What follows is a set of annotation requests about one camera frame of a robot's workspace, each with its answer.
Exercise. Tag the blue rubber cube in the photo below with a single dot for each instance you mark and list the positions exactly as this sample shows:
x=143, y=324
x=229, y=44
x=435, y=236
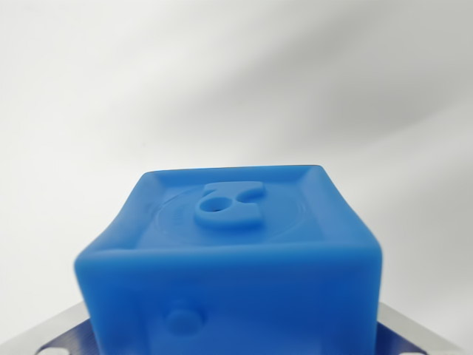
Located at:
x=229, y=281

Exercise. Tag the black-padded silver gripper right finger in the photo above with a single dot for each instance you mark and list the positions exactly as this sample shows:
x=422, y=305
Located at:
x=403, y=333

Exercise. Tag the black-padded silver gripper left finger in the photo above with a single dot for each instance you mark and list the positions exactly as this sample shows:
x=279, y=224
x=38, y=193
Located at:
x=70, y=333

